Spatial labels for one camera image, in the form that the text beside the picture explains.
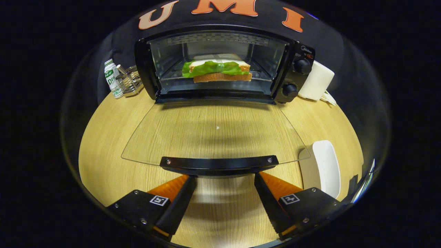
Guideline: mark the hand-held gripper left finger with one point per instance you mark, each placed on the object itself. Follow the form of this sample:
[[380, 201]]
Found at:
[[179, 206]]

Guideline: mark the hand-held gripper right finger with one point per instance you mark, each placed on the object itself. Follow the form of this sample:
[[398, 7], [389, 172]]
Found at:
[[270, 206]]

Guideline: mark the black toaster oven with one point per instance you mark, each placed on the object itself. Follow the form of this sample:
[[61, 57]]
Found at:
[[299, 82]]

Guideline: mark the lettuce toast sandwich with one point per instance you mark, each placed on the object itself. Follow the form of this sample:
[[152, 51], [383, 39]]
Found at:
[[220, 77]]

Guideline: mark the white bread toaster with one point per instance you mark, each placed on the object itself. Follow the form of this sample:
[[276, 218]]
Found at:
[[315, 82]]

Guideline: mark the white rectangular plate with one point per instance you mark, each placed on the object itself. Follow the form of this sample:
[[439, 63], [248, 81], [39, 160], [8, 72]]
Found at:
[[327, 165]]

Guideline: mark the white green label bottle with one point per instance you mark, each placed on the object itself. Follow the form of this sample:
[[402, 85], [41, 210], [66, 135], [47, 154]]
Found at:
[[112, 79]]

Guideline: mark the black backdrop cloth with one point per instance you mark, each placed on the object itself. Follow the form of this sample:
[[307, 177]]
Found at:
[[268, 19]]

